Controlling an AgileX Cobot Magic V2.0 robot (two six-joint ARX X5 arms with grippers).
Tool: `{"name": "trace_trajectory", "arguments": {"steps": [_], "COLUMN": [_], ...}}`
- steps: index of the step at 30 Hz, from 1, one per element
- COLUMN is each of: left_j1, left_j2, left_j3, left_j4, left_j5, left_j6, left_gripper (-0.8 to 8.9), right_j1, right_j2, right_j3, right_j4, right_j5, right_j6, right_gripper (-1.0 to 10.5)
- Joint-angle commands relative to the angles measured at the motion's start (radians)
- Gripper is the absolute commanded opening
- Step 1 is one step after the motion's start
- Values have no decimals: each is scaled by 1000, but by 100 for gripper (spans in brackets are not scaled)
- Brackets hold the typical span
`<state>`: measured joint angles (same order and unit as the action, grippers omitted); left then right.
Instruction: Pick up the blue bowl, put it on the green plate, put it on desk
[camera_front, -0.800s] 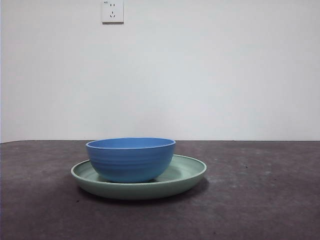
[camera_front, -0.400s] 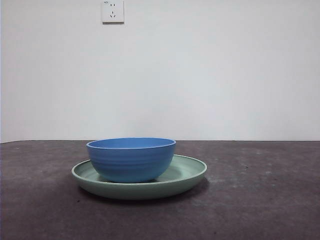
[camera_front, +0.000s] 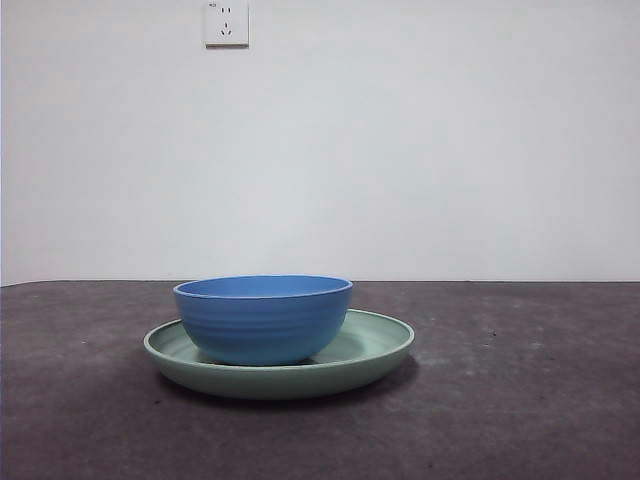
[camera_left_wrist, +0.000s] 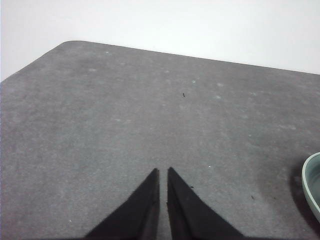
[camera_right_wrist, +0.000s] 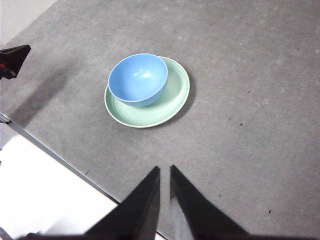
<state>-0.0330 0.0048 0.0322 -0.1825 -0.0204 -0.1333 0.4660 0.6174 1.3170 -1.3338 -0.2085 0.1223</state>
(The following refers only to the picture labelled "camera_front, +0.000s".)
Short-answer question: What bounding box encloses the blue ribbed bowl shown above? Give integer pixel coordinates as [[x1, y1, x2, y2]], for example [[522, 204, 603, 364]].
[[172, 274, 354, 367]]

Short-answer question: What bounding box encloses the white wall power socket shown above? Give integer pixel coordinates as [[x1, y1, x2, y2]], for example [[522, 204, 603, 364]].
[[203, 0, 250, 50]]

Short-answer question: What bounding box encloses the green round plate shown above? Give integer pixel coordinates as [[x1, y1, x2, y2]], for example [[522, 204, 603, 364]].
[[143, 307, 416, 401]]

